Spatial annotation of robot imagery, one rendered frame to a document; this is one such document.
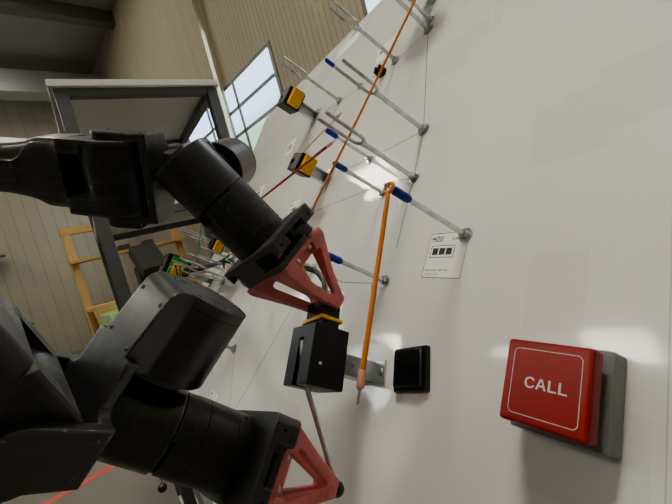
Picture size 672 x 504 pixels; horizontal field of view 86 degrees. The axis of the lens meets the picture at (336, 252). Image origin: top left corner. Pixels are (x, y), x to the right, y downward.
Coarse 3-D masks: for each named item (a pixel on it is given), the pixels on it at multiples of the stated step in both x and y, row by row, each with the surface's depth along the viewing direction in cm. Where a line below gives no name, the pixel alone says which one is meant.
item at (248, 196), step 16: (240, 192) 32; (224, 208) 31; (240, 208) 32; (256, 208) 33; (304, 208) 33; (208, 224) 33; (224, 224) 32; (240, 224) 32; (256, 224) 32; (272, 224) 33; (288, 224) 32; (224, 240) 33; (240, 240) 32; (256, 240) 32; (272, 240) 30; (288, 240) 31; (240, 256) 34; (256, 256) 32; (272, 256) 31
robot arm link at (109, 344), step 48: (144, 288) 23; (192, 288) 25; (96, 336) 23; (144, 336) 21; (192, 336) 23; (96, 384) 21; (192, 384) 24; (0, 432) 16; (48, 432) 17; (96, 432) 19; (0, 480) 17; (48, 480) 18
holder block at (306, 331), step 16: (304, 336) 34; (320, 336) 33; (336, 336) 34; (304, 352) 33; (320, 352) 33; (336, 352) 34; (288, 368) 34; (304, 368) 32; (320, 368) 32; (336, 368) 33; (288, 384) 33; (304, 384) 31; (320, 384) 32; (336, 384) 33
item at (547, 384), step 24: (528, 360) 22; (552, 360) 21; (576, 360) 20; (600, 360) 20; (504, 384) 23; (528, 384) 22; (552, 384) 21; (576, 384) 20; (600, 384) 20; (504, 408) 22; (528, 408) 21; (552, 408) 20; (576, 408) 19; (552, 432) 20; (576, 432) 19
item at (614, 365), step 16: (608, 352) 21; (608, 368) 20; (624, 368) 21; (608, 384) 20; (624, 384) 21; (608, 400) 20; (624, 400) 20; (608, 416) 20; (544, 432) 22; (608, 432) 19; (592, 448) 20; (608, 448) 19
